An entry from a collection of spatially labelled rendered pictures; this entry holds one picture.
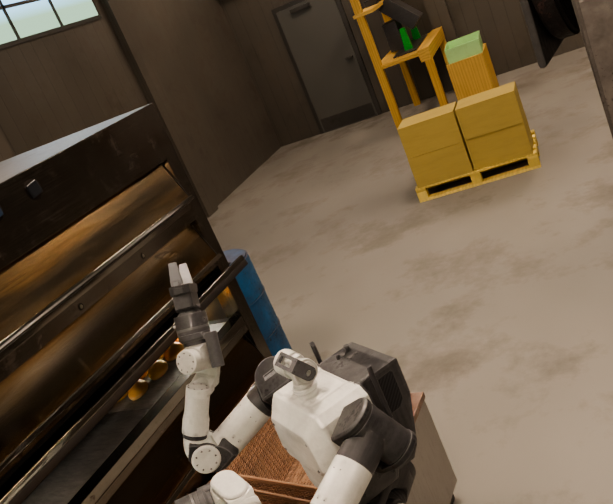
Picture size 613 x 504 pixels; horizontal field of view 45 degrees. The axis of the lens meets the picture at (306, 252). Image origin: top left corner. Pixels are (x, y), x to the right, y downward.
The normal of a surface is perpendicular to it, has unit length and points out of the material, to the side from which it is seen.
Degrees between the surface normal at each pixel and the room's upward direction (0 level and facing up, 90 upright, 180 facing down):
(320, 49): 90
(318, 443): 85
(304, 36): 90
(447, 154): 90
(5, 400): 70
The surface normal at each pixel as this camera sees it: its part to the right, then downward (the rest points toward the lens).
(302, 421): -0.82, -0.27
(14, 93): 0.87, -0.22
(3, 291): 0.66, -0.48
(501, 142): -0.29, 0.43
